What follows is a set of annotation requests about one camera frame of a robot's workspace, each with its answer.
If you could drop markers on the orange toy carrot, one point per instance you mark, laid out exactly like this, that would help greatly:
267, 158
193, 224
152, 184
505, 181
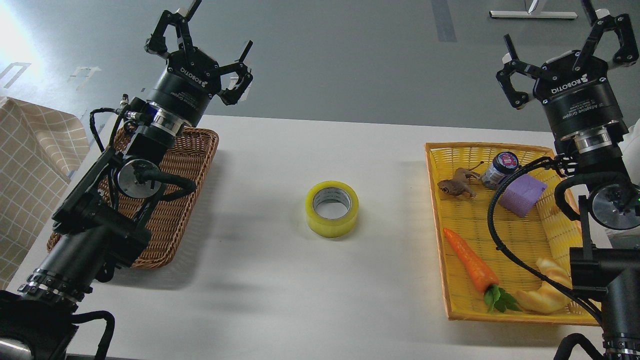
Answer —
483, 278

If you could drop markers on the brown toy frog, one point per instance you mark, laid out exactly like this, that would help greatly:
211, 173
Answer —
456, 188

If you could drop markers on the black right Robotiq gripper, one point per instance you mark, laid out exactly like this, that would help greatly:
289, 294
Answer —
578, 101

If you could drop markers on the yellow plastic woven basket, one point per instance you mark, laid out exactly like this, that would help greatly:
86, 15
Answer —
544, 232

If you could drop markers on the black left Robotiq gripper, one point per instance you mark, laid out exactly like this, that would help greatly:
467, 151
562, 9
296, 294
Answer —
187, 82

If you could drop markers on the small jar with dark lid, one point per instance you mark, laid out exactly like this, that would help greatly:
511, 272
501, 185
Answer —
502, 166

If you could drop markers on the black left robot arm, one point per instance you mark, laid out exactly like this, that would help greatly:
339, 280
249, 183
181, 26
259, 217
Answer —
102, 223

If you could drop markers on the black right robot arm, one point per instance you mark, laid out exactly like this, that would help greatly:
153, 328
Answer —
595, 186

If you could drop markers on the toy croissant bread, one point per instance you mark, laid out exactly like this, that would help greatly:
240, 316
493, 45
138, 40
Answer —
546, 299

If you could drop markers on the white metal stand base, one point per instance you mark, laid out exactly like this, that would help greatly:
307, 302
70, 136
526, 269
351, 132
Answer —
534, 9

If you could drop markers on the brown wicker basket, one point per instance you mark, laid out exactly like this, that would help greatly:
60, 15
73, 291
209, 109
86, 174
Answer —
145, 232

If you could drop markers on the yellow clear tape roll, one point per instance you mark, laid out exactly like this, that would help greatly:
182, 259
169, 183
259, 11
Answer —
331, 191

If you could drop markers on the beige checkered cloth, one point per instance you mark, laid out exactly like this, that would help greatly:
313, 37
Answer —
40, 149

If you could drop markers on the purple foam block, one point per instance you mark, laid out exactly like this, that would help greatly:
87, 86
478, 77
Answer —
522, 194

